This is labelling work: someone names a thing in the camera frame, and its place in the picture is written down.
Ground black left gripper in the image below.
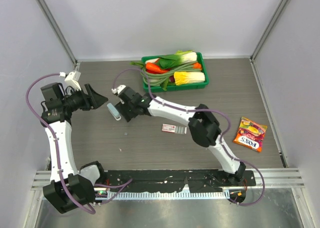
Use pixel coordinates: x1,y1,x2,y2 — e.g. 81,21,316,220
62,84,108,112

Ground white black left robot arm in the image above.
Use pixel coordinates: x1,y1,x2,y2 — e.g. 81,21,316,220
40,83,108,214

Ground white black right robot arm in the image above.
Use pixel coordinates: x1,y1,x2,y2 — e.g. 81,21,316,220
112,85,246,186

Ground green long beans toy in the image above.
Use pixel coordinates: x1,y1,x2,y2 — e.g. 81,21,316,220
130,61,204,91

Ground orange carrot toy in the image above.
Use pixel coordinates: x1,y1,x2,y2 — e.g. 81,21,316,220
145,62,170,74

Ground red white staple box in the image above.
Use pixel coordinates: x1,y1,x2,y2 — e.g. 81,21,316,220
161,124,187,134

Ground yellow napa cabbage toy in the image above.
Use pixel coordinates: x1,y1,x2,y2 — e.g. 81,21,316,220
173,71,206,86

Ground green bok choy toy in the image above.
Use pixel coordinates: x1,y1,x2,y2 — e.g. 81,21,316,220
155,51,198,69

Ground green plastic tray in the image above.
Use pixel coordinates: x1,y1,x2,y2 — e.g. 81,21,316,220
136,50,210,92

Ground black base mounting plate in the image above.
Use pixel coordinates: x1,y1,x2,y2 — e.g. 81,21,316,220
95,169,256,193

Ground Fox's candy bag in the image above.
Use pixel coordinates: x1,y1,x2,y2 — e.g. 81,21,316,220
233,116,268,153

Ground white cable duct rail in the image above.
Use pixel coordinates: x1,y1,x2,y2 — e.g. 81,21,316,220
94,190,230,201

